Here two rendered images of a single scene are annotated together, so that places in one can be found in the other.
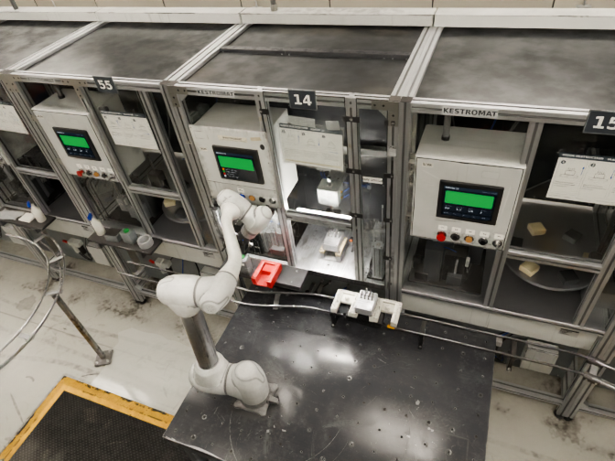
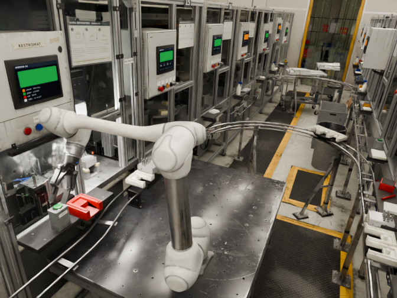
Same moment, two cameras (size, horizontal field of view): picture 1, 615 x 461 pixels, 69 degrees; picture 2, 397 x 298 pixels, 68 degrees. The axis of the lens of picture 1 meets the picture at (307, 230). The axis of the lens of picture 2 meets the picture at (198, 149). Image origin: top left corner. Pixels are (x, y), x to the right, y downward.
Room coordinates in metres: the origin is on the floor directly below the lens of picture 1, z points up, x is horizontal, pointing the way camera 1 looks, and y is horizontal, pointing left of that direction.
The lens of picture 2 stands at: (1.25, 1.63, 1.95)
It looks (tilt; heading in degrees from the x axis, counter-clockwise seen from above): 25 degrees down; 267
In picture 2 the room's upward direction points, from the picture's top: 3 degrees clockwise
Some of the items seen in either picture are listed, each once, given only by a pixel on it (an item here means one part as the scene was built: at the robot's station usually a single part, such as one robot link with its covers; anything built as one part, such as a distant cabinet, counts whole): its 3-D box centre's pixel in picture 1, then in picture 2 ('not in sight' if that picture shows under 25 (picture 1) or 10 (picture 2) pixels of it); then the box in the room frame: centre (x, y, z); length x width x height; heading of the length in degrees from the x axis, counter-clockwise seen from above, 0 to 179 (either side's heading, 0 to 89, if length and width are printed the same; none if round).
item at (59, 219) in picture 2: (243, 262); (58, 216); (1.86, 0.40, 0.97); 0.08 x 0.08 x 0.12; 63
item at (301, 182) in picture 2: not in sight; (307, 186); (-0.35, -1.48, 0.01); 1.00 x 0.55 x 0.01; 63
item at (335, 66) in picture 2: not in sight; (325, 81); (-2.32, -5.74, 0.48); 0.84 x 0.58 x 0.97; 71
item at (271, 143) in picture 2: not in sight; (282, 120); (-0.78, -4.03, 0.01); 5.85 x 0.59 x 0.01; 63
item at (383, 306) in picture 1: (366, 310); (149, 174); (1.49, -0.26, 0.84); 0.36 x 0.14 x 0.10; 63
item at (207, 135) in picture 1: (245, 155); (14, 84); (2.02, 0.26, 1.60); 0.42 x 0.29 x 0.46; 63
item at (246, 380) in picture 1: (248, 380); (194, 237); (1.17, 0.40, 0.85); 0.18 x 0.16 x 0.22; 73
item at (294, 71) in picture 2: not in sight; (302, 89); (-1.39, -4.78, 0.48); 0.88 x 0.56 x 0.96; 171
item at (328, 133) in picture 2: not in sight; (326, 135); (-0.26, -1.17, 0.84); 0.37 x 0.14 x 0.10; 121
